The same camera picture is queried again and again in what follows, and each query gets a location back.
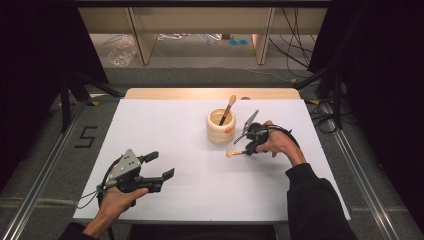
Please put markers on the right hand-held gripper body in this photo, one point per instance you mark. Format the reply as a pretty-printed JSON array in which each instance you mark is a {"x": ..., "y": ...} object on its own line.
[{"x": 257, "y": 133}]

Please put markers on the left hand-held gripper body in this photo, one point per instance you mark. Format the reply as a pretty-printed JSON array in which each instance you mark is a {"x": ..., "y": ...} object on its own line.
[{"x": 125, "y": 166}]

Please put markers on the small black makeup brush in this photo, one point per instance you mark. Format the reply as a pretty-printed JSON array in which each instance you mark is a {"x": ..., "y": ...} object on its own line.
[{"x": 233, "y": 153}]

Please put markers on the ribbed wooden brush holder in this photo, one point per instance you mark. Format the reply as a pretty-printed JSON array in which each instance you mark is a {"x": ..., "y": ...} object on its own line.
[{"x": 220, "y": 133}]

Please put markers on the large black makeup brush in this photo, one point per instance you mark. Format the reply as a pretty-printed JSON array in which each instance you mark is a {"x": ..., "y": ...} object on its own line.
[{"x": 228, "y": 108}]

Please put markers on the person's right hand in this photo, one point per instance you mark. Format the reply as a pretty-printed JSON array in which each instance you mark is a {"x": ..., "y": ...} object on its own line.
[{"x": 281, "y": 145}]

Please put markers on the person's left hand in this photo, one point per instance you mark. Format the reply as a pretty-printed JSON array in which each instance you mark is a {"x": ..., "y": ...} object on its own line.
[{"x": 116, "y": 201}]

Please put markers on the white table mat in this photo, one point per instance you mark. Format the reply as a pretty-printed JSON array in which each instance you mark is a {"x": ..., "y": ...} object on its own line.
[{"x": 200, "y": 200}]

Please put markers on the light wooden table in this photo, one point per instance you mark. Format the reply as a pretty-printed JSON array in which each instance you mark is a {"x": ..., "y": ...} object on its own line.
[{"x": 186, "y": 93}]

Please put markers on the black tripod stand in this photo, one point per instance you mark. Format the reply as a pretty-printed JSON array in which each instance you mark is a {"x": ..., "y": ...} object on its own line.
[
  {"x": 337, "y": 100},
  {"x": 65, "y": 100}
]

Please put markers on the clear plastic bag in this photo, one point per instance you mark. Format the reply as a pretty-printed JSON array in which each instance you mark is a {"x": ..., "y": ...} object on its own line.
[{"x": 121, "y": 51}]

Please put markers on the light wooden shelf unit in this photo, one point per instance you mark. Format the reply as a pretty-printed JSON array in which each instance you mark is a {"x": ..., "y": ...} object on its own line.
[{"x": 200, "y": 20}]

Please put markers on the black curtain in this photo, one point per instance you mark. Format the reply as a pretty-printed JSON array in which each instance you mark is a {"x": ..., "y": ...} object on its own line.
[
  {"x": 383, "y": 83},
  {"x": 33, "y": 66}
]

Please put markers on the aluminium floor rail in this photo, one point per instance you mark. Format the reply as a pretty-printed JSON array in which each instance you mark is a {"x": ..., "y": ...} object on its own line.
[
  {"x": 363, "y": 176},
  {"x": 40, "y": 186}
]

